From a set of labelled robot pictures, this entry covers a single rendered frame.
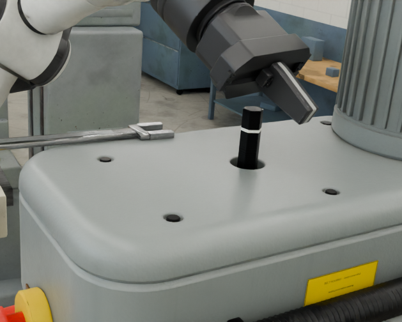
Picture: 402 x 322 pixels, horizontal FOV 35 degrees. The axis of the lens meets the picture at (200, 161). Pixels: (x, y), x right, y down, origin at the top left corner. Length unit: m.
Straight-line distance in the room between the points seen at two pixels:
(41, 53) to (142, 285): 0.45
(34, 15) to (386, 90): 0.43
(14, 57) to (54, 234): 0.36
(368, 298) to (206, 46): 0.28
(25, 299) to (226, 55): 0.29
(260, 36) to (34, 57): 0.35
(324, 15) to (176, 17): 6.24
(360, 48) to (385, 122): 0.09
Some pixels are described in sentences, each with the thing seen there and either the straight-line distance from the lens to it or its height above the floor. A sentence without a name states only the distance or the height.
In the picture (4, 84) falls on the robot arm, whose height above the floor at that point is 1.90.
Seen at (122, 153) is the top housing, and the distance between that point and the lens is 0.68.
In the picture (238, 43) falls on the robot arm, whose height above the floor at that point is 2.02.
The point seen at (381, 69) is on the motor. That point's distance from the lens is 0.74.
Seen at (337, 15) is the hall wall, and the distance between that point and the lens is 6.74.
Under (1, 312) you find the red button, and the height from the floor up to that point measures 1.78.
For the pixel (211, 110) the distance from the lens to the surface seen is 7.24.
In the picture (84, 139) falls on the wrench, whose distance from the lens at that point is 0.70.
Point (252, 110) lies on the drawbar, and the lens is 0.65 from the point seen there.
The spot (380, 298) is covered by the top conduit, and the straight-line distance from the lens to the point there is 0.65.
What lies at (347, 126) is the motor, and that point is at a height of 1.91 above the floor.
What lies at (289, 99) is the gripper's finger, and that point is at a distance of 0.62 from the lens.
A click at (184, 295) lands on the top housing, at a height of 1.84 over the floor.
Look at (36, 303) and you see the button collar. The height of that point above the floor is 1.79.
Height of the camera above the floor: 2.13
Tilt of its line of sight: 21 degrees down
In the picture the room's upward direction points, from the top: 5 degrees clockwise
